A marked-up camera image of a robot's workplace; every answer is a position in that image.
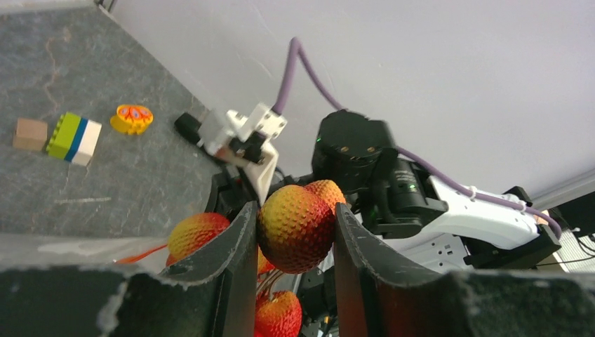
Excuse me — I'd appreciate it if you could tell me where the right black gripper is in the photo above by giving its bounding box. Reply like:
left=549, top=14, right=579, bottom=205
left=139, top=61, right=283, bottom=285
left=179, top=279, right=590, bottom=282
left=204, top=164, right=265, bottom=222

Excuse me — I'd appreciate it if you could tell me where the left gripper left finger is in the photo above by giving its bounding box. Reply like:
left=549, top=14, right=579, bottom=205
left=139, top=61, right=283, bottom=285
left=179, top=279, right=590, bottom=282
left=1, top=202, right=258, bottom=336

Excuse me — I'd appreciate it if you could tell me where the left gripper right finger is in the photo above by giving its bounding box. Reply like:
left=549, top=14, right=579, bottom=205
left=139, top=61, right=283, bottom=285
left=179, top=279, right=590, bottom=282
left=333, top=204, right=594, bottom=336

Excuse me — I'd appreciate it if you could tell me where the red lychee bunch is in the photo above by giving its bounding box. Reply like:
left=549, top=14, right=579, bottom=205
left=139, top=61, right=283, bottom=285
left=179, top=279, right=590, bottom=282
left=165, top=180, right=346, bottom=336

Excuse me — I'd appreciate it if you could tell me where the clear zip top bag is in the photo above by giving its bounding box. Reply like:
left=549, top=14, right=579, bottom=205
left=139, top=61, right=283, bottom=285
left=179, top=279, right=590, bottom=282
left=1, top=233, right=169, bottom=273

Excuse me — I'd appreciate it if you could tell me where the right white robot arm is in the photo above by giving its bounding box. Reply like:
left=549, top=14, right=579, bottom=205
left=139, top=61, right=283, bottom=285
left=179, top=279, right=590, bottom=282
left=198, top=105, right=561, bottom=274

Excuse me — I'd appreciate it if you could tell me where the wooden cube near bag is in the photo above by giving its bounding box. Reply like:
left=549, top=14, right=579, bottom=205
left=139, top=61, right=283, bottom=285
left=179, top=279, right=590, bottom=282
left=13, top=117, right=48, bottom=152

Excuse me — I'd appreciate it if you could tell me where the yellow orange butterfly toy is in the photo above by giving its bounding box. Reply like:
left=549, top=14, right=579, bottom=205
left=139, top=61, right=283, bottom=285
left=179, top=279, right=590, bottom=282
left=109, top=105, right=154, bottom=135

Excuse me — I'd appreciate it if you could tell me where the green blue white brick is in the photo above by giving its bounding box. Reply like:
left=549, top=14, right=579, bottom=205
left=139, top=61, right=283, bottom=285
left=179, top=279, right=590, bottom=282
left=46, top=112, right=102, bottom=166

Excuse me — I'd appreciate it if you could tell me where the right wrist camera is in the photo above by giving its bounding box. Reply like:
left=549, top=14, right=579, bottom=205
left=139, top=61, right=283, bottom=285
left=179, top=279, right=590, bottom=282
left=197, top=103, right=288, bottom=204

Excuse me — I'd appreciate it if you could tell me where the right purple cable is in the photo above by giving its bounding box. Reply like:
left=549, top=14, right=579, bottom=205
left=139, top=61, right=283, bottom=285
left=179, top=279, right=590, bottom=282
left=272, top=37, right=563, bottom=239

